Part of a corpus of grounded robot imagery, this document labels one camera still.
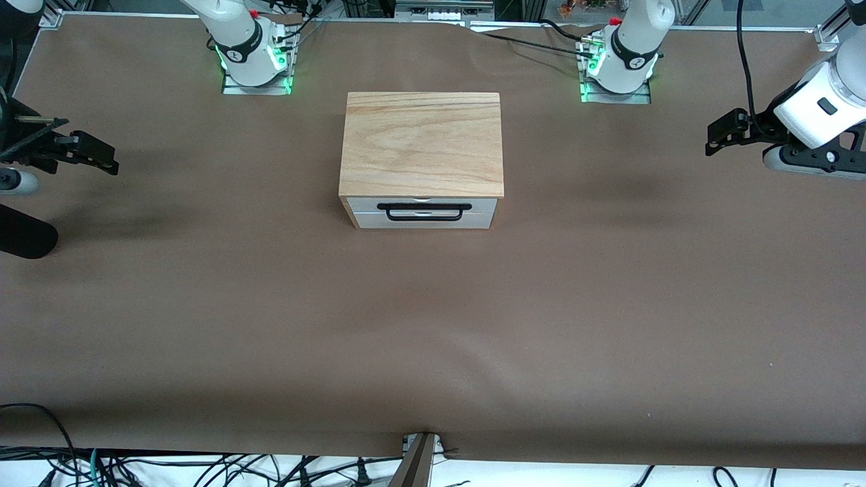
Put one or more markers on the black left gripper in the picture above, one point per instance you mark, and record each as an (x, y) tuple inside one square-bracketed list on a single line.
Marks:
[(762, 126)]

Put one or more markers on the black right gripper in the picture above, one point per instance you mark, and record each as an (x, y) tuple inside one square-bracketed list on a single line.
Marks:
[(28, 147)]

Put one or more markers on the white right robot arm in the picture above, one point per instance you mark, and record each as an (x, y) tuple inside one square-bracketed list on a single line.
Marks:
[(237, 40)]

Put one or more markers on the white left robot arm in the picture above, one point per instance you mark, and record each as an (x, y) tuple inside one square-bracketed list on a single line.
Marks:
[(632, 47)]

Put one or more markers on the light wooden drawer cabinet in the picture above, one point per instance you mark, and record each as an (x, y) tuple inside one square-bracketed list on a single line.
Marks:
[(423, 142)]

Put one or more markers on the black cylindrical vase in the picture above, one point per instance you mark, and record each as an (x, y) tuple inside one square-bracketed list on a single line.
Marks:
[(24, 233)]

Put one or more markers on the brown table cloth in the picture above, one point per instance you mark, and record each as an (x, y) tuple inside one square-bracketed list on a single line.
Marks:
[(203, 304)]

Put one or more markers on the grey power strip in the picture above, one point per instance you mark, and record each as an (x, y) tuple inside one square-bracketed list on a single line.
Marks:
[(443, 12)]

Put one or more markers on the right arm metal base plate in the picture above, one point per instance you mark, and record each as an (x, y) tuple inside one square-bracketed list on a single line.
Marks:
[(257, 90)]

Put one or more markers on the wooden camera mount bracket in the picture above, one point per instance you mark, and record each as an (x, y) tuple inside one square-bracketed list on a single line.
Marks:
[(414, 467)]

